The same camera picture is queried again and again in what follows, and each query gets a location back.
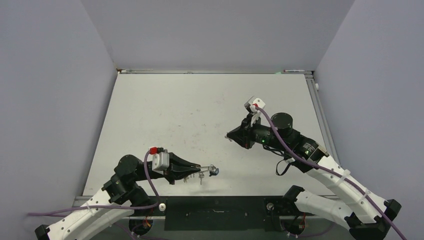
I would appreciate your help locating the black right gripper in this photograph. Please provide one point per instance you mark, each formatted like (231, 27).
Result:
(243, 134)

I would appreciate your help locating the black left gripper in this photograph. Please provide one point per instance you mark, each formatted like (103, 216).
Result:
(177, 168)

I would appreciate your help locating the large metal keyring with rings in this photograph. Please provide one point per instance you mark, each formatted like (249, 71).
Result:
(204, 171)

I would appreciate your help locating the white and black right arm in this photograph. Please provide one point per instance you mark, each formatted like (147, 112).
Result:
(364, 214)

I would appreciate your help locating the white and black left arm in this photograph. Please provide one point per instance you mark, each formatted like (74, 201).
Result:
(129, 189)

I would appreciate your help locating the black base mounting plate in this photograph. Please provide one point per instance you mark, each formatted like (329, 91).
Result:
(220, 213)

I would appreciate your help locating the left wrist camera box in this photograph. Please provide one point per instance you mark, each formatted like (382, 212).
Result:
(160, 161)

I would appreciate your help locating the aluminium table frame rail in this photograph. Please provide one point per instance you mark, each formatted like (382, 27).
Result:
(313, 88)

